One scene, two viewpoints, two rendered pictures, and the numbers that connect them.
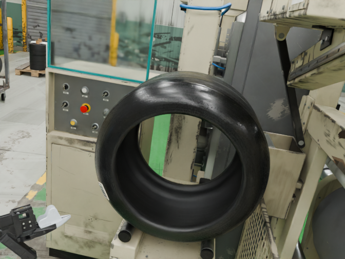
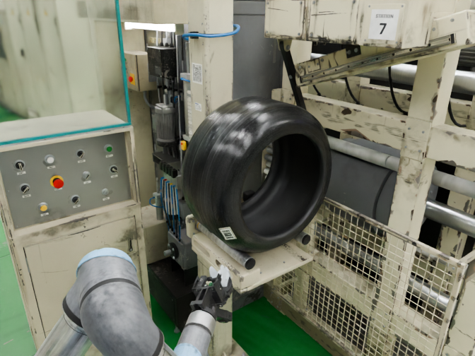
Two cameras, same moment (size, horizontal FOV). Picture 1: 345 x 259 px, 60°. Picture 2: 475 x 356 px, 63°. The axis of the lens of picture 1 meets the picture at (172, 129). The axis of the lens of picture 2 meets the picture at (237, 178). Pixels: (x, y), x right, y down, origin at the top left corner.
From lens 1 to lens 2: 0.92 m
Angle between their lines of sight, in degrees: 38
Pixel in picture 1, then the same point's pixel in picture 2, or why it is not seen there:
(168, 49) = not seen: outside the picture
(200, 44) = (222, 68)
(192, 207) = (259, 218)
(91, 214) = not seen: hidden behind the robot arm
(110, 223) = not seen: hidden behind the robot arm
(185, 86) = (278, 111)
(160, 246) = (258, 261)
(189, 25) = (210, 53)
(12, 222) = (210, 293)
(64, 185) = (56, 290)
